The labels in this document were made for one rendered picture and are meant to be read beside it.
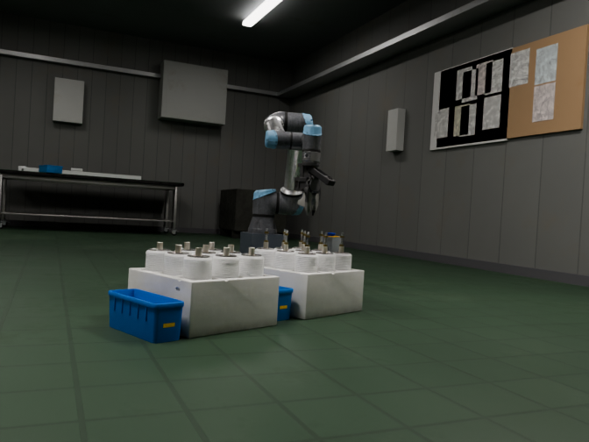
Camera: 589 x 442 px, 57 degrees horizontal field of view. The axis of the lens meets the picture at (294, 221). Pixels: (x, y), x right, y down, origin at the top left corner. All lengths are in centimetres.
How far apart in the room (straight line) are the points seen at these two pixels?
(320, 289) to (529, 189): 309
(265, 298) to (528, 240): 334
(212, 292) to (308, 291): 48
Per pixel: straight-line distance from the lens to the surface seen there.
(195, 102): 873
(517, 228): 506
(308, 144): 222
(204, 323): 182
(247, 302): 192
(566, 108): 485
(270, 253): 236
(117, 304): 189
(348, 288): 237
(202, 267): 182
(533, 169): 500
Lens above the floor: 41
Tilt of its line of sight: 1 degrees down
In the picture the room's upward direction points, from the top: 3 degrees clockwise
